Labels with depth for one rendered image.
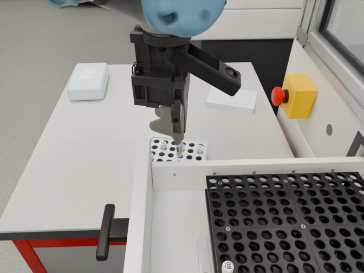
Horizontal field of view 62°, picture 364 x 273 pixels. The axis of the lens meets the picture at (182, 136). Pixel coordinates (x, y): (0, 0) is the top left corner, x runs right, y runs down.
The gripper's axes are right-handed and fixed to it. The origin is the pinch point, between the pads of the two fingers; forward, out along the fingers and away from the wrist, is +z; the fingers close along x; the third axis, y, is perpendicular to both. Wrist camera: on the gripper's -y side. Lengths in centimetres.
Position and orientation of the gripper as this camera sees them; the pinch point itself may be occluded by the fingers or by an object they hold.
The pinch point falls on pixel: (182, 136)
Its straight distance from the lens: 56.4
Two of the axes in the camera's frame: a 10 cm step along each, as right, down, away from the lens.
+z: 0.0, 7.6, 6.5
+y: -9.9, -1.0, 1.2
